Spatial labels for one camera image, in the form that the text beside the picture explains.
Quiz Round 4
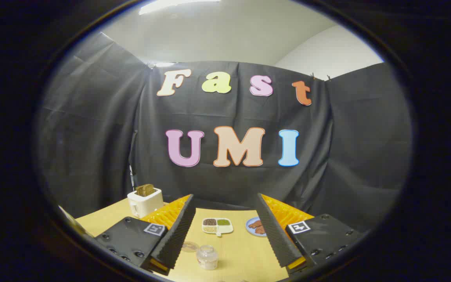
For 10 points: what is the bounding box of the wooden table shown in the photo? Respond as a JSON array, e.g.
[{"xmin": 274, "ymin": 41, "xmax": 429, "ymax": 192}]
[{"xmin": 75, "ymin": 198, "xmax": 316, "ymax": 282}]

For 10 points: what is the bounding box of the clear plastic juice bottle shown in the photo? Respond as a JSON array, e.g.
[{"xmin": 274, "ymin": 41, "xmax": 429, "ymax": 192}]
[{"xmin": 196, "ymin": 245, "xmax": 219, "ymax": 271}]

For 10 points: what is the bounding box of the white divided grain dish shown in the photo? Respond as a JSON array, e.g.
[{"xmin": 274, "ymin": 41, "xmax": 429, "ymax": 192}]
[{"xmin": 202, "ymin": 218, "xmax": 234, "ymax": 237}]

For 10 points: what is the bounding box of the white toaster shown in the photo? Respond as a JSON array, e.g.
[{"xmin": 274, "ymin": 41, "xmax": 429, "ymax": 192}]
[{"xmin": 127, "ymin": 188, "xmax": 164, "ymax": 219}]

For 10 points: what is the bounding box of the brown toast slice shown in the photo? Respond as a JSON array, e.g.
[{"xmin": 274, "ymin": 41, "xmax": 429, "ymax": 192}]
[{"xmin": 135, "ymin": 184, "xmax": 155, "ymax": 197}]

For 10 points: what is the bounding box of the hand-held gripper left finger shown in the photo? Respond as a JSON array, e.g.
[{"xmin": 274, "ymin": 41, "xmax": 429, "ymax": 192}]
[{"xmin": 94, "ymin": 194, "xmax": 196, "ymax": 277}]

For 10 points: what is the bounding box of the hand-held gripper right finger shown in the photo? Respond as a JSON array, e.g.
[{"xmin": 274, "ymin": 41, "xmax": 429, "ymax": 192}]
[{"xmin": 255, "ymin": 193, "xmax": 367, "ymax": 277}]

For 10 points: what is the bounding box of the pale green cup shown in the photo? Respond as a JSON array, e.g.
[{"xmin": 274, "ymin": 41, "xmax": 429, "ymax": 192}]
[{"xmin": 58, "ymin": 206, "xmax": 94, "ymax": 239}]

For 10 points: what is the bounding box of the light blue plate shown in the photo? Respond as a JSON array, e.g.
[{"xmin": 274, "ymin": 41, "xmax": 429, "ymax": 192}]
[{"xmin": 246, "ymin": 217, "xmax": 267, "ymax": 237}]

